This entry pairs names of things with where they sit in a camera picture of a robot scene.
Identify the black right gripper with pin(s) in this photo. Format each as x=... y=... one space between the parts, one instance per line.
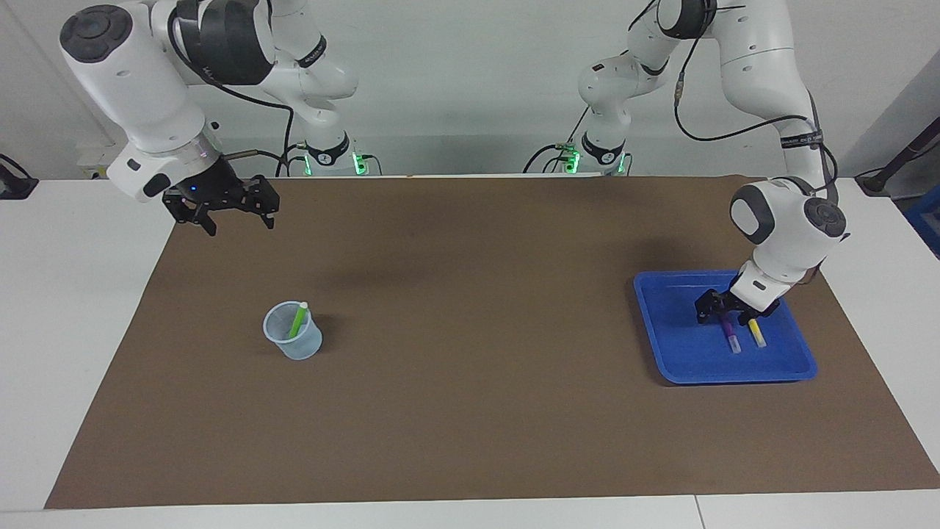
x=220 y=195

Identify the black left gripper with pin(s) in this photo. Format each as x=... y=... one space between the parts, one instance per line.
x=723 y=301

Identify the purple pen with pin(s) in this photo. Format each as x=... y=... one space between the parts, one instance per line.
x=733 y=342

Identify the green pen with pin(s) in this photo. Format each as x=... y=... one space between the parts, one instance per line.
x=297 y=323

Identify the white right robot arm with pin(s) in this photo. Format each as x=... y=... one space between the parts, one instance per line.
x=139 y=81

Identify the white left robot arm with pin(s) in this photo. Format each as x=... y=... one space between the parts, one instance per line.
x=764 y=81

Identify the yellow pen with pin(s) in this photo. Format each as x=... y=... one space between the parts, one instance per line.
x=758 y=336

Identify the blue plastic tray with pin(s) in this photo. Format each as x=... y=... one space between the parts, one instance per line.
x=690 y=353

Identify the translucent plastic cup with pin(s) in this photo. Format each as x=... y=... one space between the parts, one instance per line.
x=301 y=347

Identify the blue crate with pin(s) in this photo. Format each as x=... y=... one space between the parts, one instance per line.
x=927 y=228

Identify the black stand foot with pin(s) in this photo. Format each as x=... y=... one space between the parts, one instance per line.
x=15 y=184

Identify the black tripod stand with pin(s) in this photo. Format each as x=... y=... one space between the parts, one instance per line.
x=899 y=158

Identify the brown table mat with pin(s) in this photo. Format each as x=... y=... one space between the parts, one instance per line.
x=470 y=411

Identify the white wall box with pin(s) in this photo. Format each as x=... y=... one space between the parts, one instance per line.
x=95 y=163

